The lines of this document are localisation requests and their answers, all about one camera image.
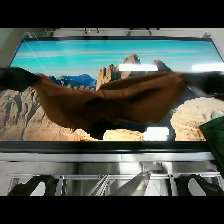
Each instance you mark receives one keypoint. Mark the brown shirt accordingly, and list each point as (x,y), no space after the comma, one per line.
(133,100)

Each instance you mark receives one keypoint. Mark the dark green garment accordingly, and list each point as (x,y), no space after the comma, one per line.
(215,133)

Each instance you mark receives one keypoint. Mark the silver frame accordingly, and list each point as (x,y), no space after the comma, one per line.
(110,166)

